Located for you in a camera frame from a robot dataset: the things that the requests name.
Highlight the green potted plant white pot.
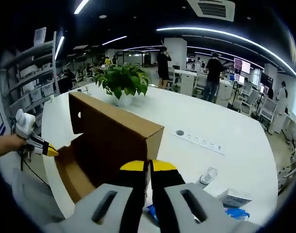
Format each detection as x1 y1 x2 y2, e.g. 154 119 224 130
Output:
94 63 151 106

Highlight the person's left hand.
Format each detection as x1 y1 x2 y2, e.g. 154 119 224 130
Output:
0 133 30 154

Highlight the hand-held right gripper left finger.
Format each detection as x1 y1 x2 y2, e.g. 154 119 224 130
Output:
44 159 150 233

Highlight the blue tissue pack soft item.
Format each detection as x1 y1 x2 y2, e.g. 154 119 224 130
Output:
217 188 253 208

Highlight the blue wipes pack soft item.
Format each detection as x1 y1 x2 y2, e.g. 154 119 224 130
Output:
224 207 250 222

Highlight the white office chair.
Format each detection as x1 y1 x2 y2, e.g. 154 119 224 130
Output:
167 67 181 90
259 98 277 124
240 89 259 115

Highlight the blue plastic packet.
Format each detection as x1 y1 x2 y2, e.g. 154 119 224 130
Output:
143 203 160 226

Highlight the pink wall monitor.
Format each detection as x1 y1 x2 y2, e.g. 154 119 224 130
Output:
233 57 251 73

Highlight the white tube bottle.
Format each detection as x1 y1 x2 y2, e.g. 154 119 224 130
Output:
195 166 218 189

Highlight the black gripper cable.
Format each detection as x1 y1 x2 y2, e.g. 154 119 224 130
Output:
19 149 50 186

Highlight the grey mesh office chair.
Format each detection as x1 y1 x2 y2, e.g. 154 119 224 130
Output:
11 167 66 226

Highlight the grey metal storage shelf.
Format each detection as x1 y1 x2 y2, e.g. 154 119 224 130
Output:
0 27 60 115

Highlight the brown cardboard shoe box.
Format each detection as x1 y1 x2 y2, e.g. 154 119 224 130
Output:
54 91 165 203

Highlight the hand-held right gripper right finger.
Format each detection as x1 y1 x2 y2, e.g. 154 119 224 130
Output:
149 159 260 233

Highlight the white table outlet strip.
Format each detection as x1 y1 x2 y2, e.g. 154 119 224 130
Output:
170 129 226 155

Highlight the long ceiling light strip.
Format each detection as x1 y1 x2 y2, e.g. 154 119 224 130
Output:
156 26 296 78

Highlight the dark wall monitor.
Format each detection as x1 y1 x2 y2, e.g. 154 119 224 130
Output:
261 72 274 84

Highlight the ceiling air conditioner vent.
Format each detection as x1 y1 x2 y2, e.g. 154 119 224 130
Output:
186 0 236 22

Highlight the short ceiling light strip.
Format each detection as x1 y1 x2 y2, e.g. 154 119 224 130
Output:
73 0 90 15

